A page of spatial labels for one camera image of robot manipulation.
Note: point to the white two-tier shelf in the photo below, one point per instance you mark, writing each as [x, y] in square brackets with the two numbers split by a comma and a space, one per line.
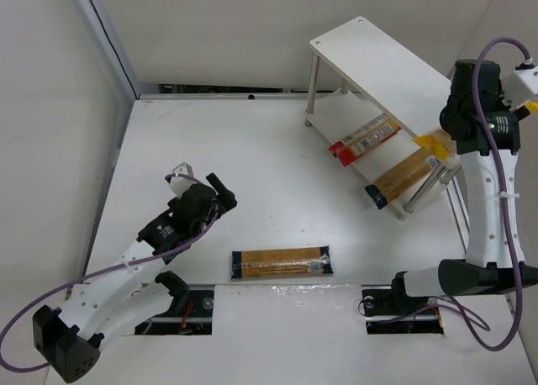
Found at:
[359, 72]

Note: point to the yellow spaghetti bag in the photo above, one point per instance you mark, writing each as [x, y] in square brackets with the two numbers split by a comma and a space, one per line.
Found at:
[443, 147]

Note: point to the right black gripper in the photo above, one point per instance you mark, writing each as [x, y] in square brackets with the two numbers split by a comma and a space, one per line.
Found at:
[456, 140]

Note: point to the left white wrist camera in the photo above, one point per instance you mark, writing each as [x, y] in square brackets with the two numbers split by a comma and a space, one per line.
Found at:
[180, 179]

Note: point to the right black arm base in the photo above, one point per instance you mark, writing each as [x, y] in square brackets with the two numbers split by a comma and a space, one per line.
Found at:
[389, 310]

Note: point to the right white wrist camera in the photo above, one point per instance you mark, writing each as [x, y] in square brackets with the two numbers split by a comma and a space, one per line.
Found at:
[520, 85]

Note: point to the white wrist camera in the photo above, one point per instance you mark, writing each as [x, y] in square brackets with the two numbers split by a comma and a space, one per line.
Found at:
[520, 85]
[180, 179]

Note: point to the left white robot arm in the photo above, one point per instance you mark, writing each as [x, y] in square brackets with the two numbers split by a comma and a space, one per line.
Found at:
[72, 337]

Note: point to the dark blue spaghetti bag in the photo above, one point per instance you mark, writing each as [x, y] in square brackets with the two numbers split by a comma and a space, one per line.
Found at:
[404, 175]

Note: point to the red spaghetti bag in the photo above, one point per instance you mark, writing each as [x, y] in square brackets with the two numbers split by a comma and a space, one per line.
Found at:
[362, 141]

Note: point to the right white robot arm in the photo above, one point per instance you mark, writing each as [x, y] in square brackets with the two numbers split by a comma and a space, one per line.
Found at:
[487, 136]

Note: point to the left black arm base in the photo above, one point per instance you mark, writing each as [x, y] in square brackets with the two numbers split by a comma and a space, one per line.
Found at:
[189, 313]

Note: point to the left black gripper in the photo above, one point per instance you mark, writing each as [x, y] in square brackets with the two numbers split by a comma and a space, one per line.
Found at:
[223, 190]

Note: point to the blue spaghetti bag front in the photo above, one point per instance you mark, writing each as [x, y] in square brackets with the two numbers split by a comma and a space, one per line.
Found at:
[285, 263]

